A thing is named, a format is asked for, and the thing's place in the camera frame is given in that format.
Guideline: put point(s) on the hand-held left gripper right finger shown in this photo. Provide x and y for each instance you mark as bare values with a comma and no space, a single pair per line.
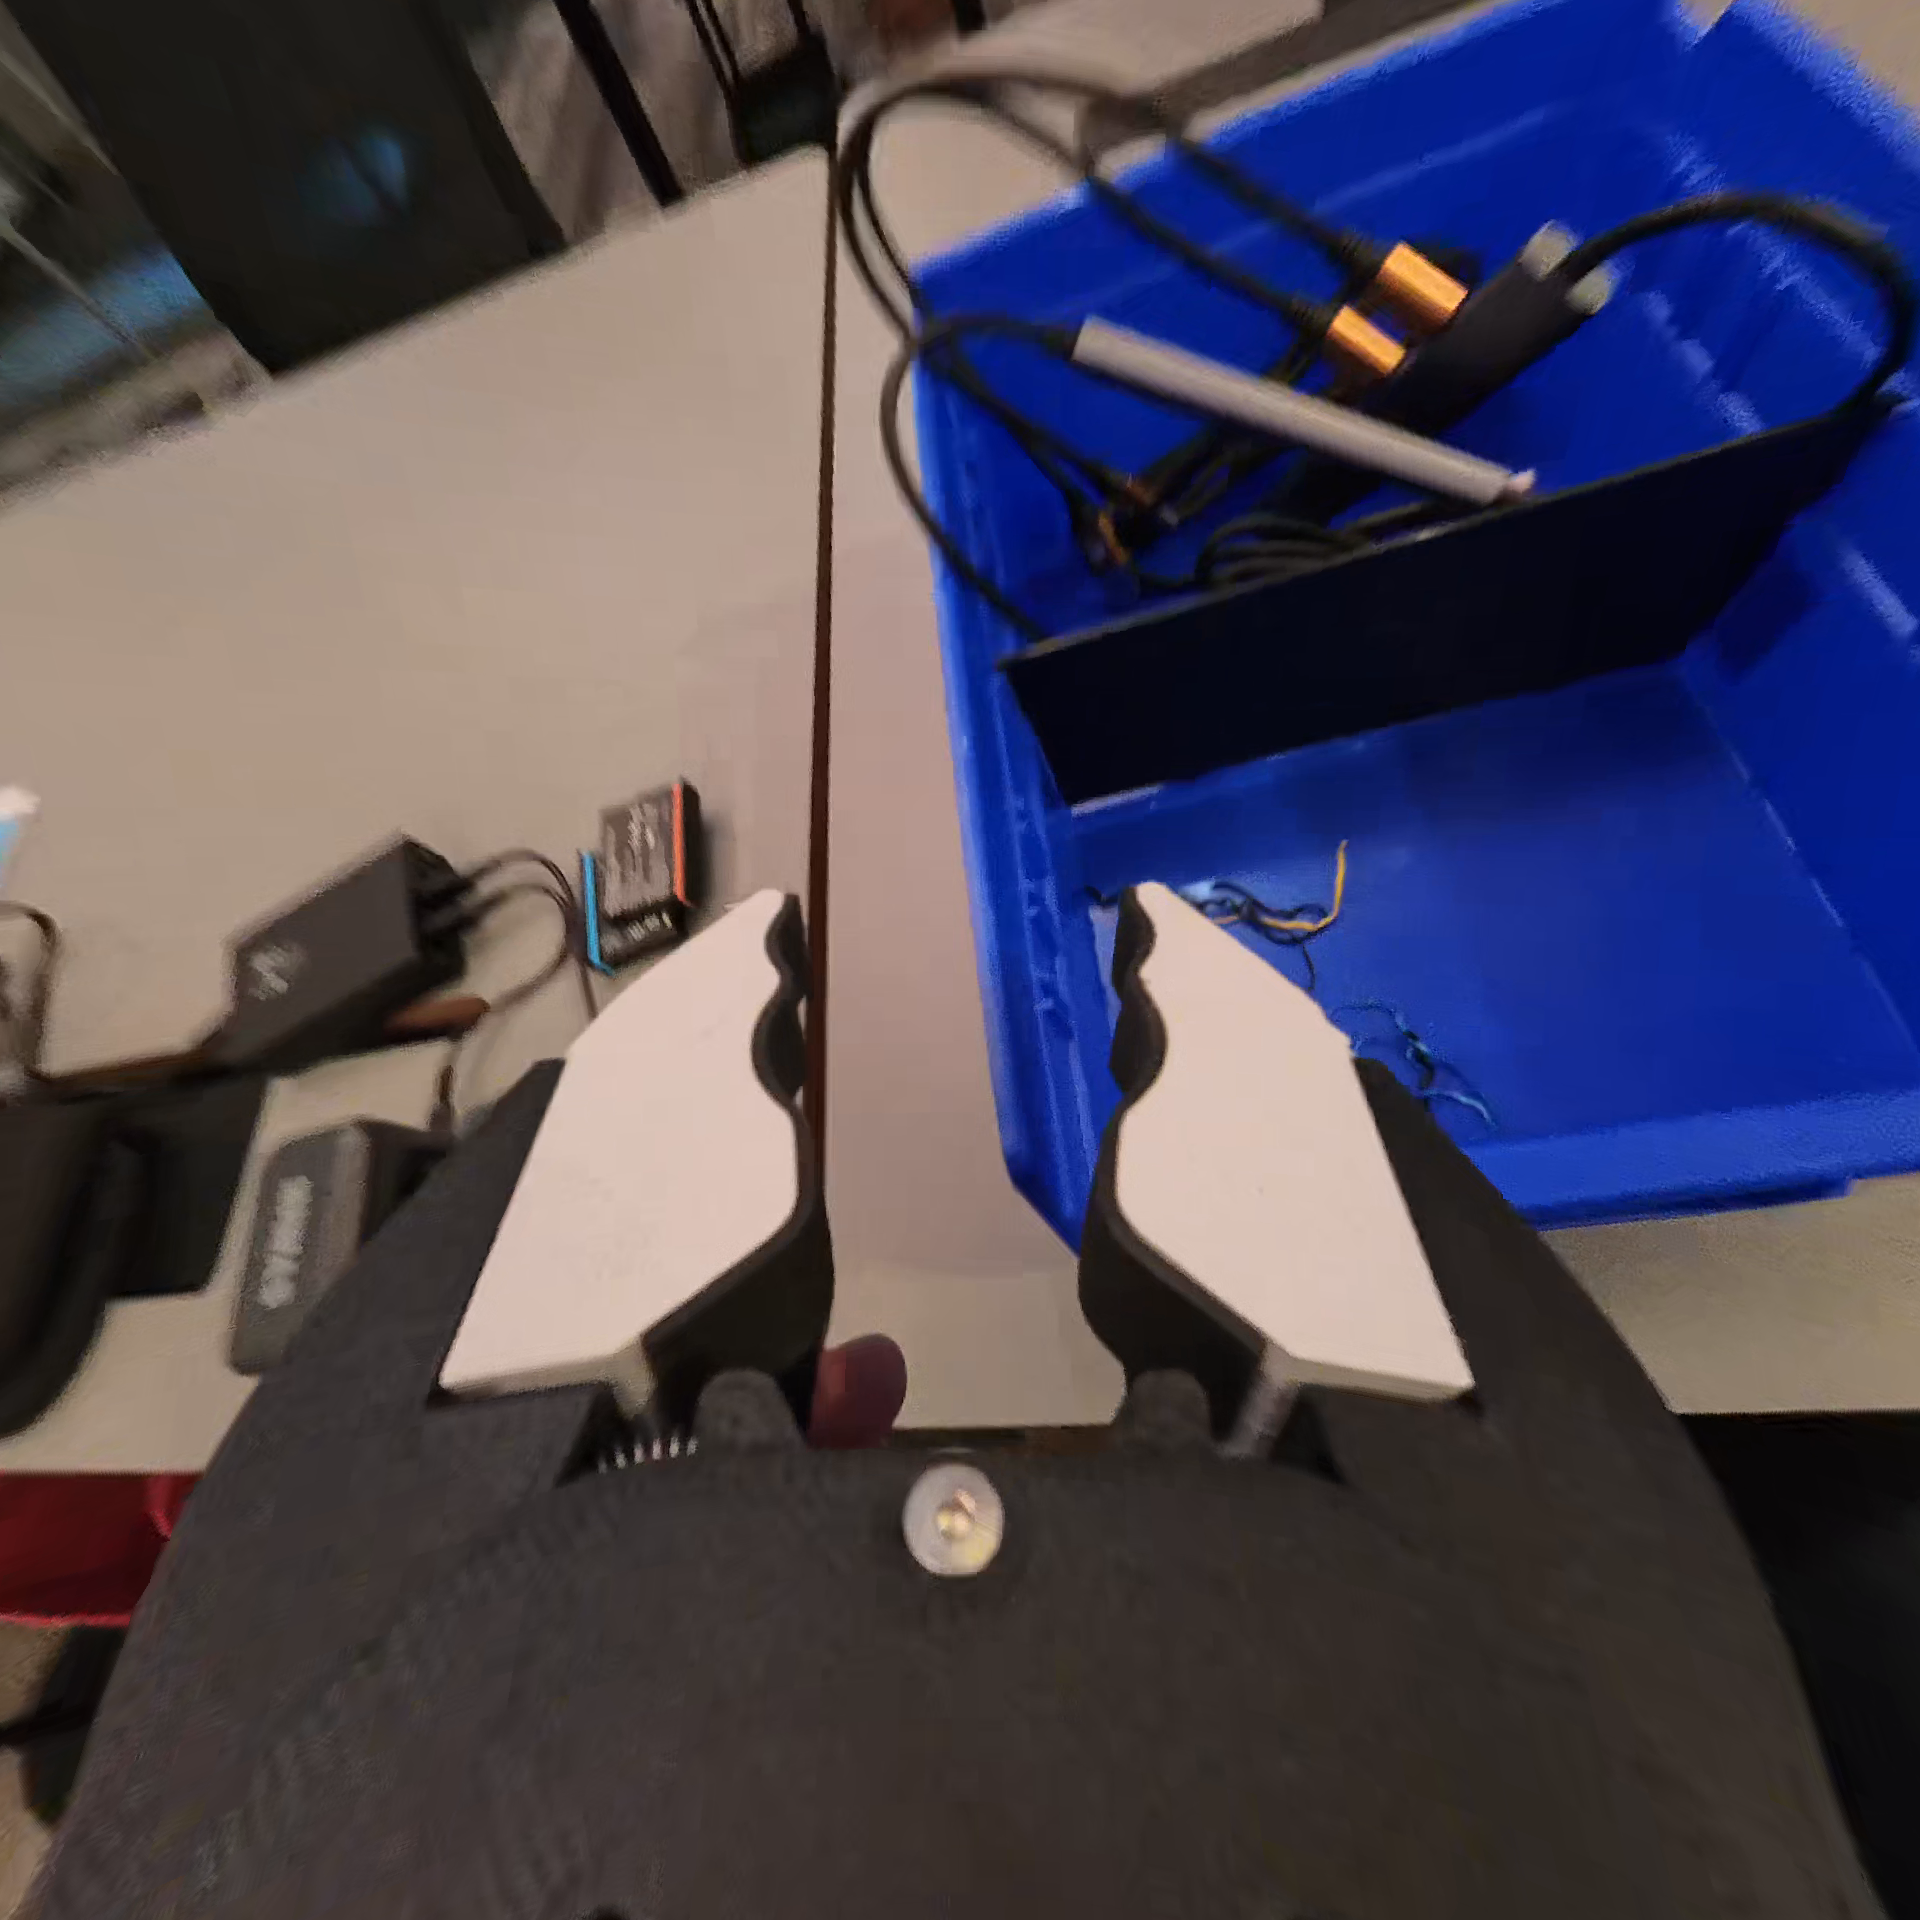
1275,1170

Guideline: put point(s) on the black charger block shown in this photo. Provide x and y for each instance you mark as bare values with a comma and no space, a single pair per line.
337,959

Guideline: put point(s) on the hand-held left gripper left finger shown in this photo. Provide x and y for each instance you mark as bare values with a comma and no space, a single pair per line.
644,1138

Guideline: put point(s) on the tall black mesh chair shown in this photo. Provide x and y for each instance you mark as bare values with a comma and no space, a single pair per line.
300,149

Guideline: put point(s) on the silver usb hub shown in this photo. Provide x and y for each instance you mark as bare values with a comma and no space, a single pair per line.
1291,411

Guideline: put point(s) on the blue plastic bin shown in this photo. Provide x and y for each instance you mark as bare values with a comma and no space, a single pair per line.
1498,931

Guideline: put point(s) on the red-edged camera battery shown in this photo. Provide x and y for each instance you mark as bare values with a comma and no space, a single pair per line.
644,839

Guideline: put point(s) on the grey zip case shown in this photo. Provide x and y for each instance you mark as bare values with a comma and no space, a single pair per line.
300,1246

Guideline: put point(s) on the blue-edged camera battery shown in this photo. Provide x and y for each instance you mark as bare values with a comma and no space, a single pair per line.
636,927

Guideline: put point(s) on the black plastic bin divider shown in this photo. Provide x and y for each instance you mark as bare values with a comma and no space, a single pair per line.
1424,643

